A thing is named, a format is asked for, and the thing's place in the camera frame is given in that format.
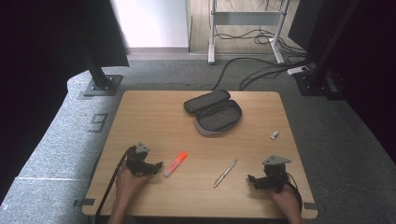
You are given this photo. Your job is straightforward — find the person's right hand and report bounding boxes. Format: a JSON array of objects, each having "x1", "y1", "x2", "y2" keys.
[{"x1": 271, "y1": 186, "x2": 303, "y2": 217}]

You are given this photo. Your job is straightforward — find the black metal stand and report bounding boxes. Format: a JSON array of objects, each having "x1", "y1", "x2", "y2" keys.
[
  {"x1": 293, "y1": 0, "x2": 362, "y2": 98},
  {"x1": 78, "y1": 43, "x2": 124, "y2": 97}
]

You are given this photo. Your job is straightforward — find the white power strip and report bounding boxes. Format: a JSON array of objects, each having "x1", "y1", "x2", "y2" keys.
[{"x1": 286, "y1": 65, "x2": 309, "y2": 77}]

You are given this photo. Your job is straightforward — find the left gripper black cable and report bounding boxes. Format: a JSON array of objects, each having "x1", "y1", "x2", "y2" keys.
[{"x1": 93, "y1": 147, "x2": 133, "y2": 218}]

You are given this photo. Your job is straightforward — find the black curtain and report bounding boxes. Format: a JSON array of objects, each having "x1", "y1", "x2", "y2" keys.
[
  {"x1": 0, "y1": 0, "x2": 130, "y2": 202},
  {"x1": 287, "y1": 0, "x2": 396, "y2": 158}
]

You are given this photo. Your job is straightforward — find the person's left hand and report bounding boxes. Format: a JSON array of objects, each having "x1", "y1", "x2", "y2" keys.
[{"x1": 115, "y1": 162, "x2": 149, "y2": 203}]

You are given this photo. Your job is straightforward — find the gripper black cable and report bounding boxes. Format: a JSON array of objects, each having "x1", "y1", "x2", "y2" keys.
[
  {"x1": 93, "y1": 147, "x2": 133, "y2": 218},
  {"x1": 285, "y1": 172, "x2": 304, "y2": 215}
]

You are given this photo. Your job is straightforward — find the white wall panel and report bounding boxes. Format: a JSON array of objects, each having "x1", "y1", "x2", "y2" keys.
[{"x1": 111, "y1": 0, "x2": 191, "y2": 49}]

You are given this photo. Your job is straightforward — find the tangle of black cables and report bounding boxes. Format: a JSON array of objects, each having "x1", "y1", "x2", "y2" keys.
[{"x1": 214, "y1": 27, "x2": 307, "y2": 58}]

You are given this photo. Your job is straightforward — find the orange highlighter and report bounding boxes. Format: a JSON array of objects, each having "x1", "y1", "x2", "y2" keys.
[{"x1": 163, "y1": 150, "x2": 189, "y2": 179}]

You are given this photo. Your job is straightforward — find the silver pen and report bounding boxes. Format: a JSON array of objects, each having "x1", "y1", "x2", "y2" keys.
[{"x1": 213, "y1": 158, "x2": 239, "y2": 189}]

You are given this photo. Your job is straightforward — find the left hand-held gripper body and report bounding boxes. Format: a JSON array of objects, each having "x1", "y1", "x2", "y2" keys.
[{"x1": 125, "y1": 142, "x2": 157, "y2": 177}]

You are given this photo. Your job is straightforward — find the open black pencil case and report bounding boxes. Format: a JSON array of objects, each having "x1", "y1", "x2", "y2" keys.
[{"x1": 182, "y1": 89, "x2": 244, "y2": 137}]

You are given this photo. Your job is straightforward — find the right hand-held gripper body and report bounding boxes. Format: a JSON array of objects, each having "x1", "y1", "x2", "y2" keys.
[{"x1": 262, "y1": 154, "x2": 292, "y2": 191}]

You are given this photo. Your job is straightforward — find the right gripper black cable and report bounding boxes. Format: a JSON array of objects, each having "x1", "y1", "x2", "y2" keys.
[{"x1": 285, "y1": 172, "x2": 304, "y2": 215}]

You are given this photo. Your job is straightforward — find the long black floor cable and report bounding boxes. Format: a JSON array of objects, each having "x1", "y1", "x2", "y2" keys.
[{"x1": 212, "y1": 56, "x2": 312, "y2": 91}]

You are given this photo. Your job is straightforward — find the white desk frame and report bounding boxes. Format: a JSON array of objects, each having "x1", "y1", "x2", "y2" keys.
[{"x1": 207, "y1": 0, "x2": 292, "y2": 65}]

